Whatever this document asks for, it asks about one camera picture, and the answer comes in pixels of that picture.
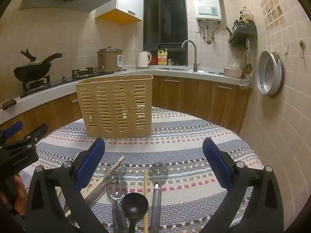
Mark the small glass cup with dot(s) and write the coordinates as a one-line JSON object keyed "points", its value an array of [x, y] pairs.
{"points": [[171, 62]]}

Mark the red container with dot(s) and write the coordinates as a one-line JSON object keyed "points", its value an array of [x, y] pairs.
{"points": [[154, 60]]}

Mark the steel sink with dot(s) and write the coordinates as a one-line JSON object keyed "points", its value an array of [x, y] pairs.
{"points": [[175, 69]]}

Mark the metal kitchen faucet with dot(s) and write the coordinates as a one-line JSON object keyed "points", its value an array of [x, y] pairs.
{"points": [[194, 53]]}

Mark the water heater pipes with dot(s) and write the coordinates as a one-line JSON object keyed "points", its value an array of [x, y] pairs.
{"points": [[208, 31]]}

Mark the black gas stove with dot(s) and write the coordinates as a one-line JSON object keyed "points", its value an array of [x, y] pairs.
{"points": [[63, 80]]}

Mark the white kitchen countertop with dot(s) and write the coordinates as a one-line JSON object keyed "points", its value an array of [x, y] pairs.
{"points": [[136, 71]]}

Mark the pink bowl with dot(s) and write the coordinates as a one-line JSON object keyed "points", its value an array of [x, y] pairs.
{"points": [[233, 72]]}

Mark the metal wall hook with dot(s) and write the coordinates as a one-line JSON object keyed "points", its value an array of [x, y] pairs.
{"points": [[286, 48], [301, 47], [274, 50]]}

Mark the person's left hand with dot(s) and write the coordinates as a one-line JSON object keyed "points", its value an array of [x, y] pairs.
{"points": [[21, 191]]}

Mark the hanging metal ladles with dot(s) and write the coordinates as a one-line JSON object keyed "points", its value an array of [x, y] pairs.
{"points": [[248, 58]]}

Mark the black wall spice rack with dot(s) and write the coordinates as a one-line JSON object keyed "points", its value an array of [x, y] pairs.
{"points": [[243, 35]]}

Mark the hanging metal strainer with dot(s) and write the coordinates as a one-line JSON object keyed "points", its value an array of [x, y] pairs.
{"points": [[245, 82]]}

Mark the round metal steamer tray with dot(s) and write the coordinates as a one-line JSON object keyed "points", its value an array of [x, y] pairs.
{"points": [[269, 72]]}

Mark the dark window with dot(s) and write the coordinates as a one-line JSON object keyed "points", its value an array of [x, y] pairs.
{"points": [[165, 17]]}

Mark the white water heater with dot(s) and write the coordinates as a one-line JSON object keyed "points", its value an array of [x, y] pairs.
{"points": [[206, 2]]}

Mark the brown rice cooker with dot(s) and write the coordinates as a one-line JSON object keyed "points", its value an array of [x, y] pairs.
{"points": [[107, 60]]}

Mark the black wok with lid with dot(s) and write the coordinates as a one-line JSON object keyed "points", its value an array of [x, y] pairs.
{"points": [[31, 72]]}

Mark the wooden base cabinets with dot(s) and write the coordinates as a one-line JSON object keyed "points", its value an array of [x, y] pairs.
{"points": [[213, 102]]}

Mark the beige slatted utensil basket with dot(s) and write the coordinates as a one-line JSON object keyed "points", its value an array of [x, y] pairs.
{"points": [[114, 102]]}

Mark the white and yellow wall cabinet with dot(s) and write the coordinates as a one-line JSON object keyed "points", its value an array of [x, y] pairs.
{"points": [[128, 0]]}

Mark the white electric kettle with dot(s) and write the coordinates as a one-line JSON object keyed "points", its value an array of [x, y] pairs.
{"points": [[143, 59]]}

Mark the small black box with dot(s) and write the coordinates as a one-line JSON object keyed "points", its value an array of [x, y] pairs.
{"points": [[8, 103]]}

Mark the striped woven table mat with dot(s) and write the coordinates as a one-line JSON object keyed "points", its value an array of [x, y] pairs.
{"points": [[182, 150]]}

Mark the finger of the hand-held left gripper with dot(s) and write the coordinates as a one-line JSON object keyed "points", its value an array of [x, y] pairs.
{"points": [[36, 133], [13, 128]]}

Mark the black plastic ladle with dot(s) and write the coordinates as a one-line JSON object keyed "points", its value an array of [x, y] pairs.
{"points": [[134, 206]]}

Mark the yellow detergent bottle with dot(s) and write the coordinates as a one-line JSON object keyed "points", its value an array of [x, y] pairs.
{"points": [[162, 58]]}

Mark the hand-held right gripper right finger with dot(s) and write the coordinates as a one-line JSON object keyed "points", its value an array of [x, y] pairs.
{"points": [[216, 163]]}

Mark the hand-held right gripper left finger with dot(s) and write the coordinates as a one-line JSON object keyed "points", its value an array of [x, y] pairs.
{"points": [[91, 161]]}

